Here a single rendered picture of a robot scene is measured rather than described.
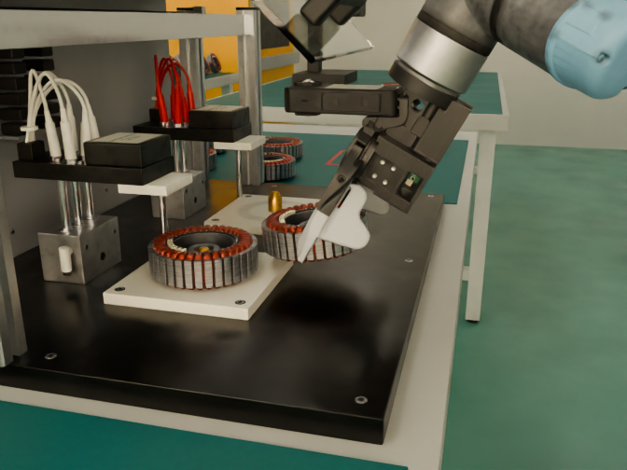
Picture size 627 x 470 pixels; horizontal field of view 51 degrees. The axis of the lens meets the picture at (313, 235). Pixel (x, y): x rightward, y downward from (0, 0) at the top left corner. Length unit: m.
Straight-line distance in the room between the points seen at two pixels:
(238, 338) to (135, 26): 0.36
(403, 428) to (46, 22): 0.44
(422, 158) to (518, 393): 1.47
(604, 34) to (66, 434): 0.48
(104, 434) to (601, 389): 1.79
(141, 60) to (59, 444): 0.70
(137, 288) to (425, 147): 0.31
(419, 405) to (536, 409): 1.46
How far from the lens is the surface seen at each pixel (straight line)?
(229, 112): 0.87
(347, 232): 0.62
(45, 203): 0.88
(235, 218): 0.87
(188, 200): 0.93
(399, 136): 0.64
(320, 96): 0.64
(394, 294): 0.67
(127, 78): 1.04
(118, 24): 0.72
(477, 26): 0.60
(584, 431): 1.94
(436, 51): 0.60
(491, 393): 2.02
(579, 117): 6.01
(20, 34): 0.59
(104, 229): 0.74
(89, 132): 0.71
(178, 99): 0.90
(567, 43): 0.54
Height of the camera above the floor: 1.03
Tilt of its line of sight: 18 degrees down
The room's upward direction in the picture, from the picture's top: straight up
